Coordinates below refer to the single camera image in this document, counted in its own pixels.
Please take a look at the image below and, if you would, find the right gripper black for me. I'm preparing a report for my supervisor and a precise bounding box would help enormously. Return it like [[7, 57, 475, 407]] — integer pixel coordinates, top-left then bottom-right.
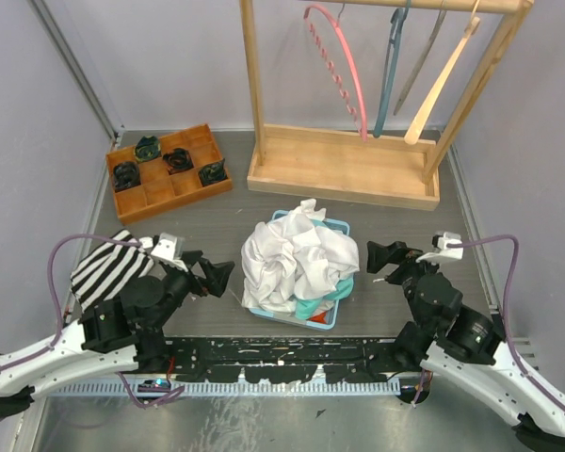
[[365, 239, 446, 330]]

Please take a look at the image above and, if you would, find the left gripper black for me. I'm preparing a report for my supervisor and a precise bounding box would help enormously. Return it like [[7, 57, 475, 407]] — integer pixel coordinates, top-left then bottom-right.
[[150, 250, 234, 333]]

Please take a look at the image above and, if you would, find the orange t shirt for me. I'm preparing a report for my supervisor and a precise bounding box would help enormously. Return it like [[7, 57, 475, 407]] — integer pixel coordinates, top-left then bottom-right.
[[309, 311, 330, 324]]

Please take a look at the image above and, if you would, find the teal t shirt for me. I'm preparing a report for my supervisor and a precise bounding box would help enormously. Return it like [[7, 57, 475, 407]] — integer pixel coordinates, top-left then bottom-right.
[[294, 218, 360, 319]]

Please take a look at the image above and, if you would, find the pink hanger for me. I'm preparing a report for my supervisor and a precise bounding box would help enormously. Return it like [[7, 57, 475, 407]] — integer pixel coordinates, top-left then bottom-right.
[[303, 3, 368, 142]]

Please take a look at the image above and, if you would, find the beige wooden hanger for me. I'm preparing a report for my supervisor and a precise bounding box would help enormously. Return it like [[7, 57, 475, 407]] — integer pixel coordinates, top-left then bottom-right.
[[404, 0, 480, 145]]

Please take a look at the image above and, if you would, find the grey metal hanger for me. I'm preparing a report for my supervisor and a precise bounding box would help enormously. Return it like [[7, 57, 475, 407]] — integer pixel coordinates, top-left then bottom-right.
[[393, 8, 447, 116]]

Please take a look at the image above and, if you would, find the grey blue hanger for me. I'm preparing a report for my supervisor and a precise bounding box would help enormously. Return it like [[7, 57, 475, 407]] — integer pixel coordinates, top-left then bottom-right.
[[372, 0, 412, 138]]

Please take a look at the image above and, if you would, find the white t shirt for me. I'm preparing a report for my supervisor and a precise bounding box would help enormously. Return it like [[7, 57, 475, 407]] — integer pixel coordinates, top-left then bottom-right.
[[315, 299, 337, 315]]

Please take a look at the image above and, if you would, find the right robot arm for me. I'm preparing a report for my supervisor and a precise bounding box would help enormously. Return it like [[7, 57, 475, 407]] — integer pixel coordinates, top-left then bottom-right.
[[366, 233, 565, 451]]

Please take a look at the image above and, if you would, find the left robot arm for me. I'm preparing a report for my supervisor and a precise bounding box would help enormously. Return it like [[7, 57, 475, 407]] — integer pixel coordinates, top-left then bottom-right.
[[0, 250, 234, 419]]

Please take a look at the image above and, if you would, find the light blue plastic basket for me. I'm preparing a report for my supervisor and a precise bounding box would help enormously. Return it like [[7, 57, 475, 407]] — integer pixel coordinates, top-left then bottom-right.
[[248, 209, 354, 331]]

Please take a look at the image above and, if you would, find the dark rolled sock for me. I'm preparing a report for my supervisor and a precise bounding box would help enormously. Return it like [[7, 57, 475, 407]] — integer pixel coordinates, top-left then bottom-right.
[[112, 161, 140, 193], [134, 136, 161, 164], [162, 148, 194, 174], [198, 159, 228, 186]]

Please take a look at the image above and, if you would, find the wooden compartment tray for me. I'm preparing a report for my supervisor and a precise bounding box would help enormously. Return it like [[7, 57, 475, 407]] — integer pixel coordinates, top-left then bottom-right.
[[106, 123, 233, 224]]

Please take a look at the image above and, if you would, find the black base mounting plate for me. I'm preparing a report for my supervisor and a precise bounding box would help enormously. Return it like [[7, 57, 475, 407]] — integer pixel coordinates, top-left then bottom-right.
[[114, 334, 452, 384]]

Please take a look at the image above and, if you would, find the black white striped cloth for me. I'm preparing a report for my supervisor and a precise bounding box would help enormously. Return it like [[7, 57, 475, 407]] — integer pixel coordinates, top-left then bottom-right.
[[70, 242, 154, 312]]

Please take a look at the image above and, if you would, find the wooden clothes rack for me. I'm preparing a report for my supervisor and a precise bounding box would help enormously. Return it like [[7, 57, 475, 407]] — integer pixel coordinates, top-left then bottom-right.
[[239, 1, 533, 210]]

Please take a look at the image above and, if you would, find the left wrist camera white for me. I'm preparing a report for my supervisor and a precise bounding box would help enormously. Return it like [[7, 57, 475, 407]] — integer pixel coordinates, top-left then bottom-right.
[[139, 233, 188, 272]]

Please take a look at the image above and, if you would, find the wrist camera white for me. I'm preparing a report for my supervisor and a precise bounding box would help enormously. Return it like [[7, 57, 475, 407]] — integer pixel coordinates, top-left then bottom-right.
[[416, 232, 463, 266], [139, 233, 188, 272]]

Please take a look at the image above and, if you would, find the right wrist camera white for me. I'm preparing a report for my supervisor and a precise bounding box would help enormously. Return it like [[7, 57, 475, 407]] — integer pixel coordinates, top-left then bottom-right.
[[416, 232, 463, 266]]

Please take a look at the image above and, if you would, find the aluminium frame rail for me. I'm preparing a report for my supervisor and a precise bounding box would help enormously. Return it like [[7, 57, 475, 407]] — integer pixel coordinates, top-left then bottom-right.
[[27, 336, 541, 397]]

